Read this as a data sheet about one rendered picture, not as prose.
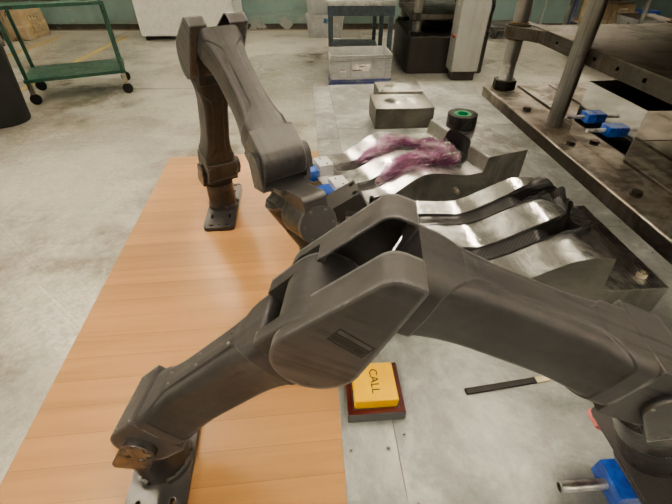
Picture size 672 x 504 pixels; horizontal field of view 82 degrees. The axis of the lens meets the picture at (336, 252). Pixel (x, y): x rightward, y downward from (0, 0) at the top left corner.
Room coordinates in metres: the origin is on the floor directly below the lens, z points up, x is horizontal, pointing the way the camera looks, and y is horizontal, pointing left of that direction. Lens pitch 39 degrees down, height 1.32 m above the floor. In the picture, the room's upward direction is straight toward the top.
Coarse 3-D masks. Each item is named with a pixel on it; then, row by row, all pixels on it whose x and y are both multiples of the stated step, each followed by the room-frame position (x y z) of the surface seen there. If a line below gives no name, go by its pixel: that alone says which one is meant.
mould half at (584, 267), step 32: (480, 192) 0.70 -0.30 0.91; (480, 224) 0.61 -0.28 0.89; (512, 224) 0.58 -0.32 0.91; (512, 256) 0.50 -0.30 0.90; (544, 256) 0.48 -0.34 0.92; (576, 256) 0.46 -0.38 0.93; (608, 256) 0.46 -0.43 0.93; (576, 288) 0.46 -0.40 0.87; (608, 288) 0.46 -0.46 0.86; (640, 288) 0.47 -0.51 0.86
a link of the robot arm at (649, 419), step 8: (656, 400) 0.14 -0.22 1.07; (664, 400) 0.14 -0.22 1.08; (640, 408) 0.14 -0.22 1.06; (648, 408) 0.14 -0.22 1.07; (656, 408) 0.14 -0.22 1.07; (664, 408) 0.14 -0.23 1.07; (640, 416) 0.14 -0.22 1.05; (648, 416) 0.14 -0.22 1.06; (656, 416) 0.14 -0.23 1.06; (664, 416) 0.14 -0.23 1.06; (648, 424) 0.14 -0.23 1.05; (656, 424) 0.14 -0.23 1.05; (664, 424) 0.14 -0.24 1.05; (648, 432) 0.14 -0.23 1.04; (656, 432) 0.14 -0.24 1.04; (664, 432) 0.14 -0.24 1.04; (648, 440) 0.14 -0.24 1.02; (656, 440) 0.14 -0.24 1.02
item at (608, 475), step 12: (600, 468) 0.19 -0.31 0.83; (612, 468) 0.19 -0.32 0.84; (576, 480) 0.18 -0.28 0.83; (588, 480) 0.18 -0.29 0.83; (600, 480) 0.18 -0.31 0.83; (612, 480) 0.18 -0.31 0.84; (624, 480) 0.18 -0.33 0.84; (564, 492) 0.17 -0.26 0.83; (612, 492) 0.17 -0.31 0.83; (624, 492) 0.16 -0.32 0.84
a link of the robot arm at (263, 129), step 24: (192, 24) 0.63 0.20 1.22; (240, 24) 0.67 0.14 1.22; (192, 48) 0.65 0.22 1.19; (216, 48) 0.62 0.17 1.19; (240, 48) 0.63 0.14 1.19; (192, 72) 0.67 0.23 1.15; (216, 72) 0.61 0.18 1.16; (240, 72) 0.59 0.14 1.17; (240, 96) 0.56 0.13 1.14; (264, 96) 0.57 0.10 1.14; (240, 120) 0.55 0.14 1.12; (264, 120) 0.54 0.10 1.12; (264, 144) 0.50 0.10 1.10; (288, 144) 0.51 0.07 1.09; (264, 168) 0.48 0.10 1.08; (288, 168) 0.50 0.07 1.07
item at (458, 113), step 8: (448, 112) 1.06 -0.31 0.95; (456, 112) 1.06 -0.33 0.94; (464, 112) 1.06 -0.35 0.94; (472, 112) 1.06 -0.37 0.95; (448, 120) 1.04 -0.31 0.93; (456, 120) 1.02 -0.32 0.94; (464, 120) 1.01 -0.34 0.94; (472, 120) 1.01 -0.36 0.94; (456, 128) 1.02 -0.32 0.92; (464, 128) 1.01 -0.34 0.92; (472, 128) 1.02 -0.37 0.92
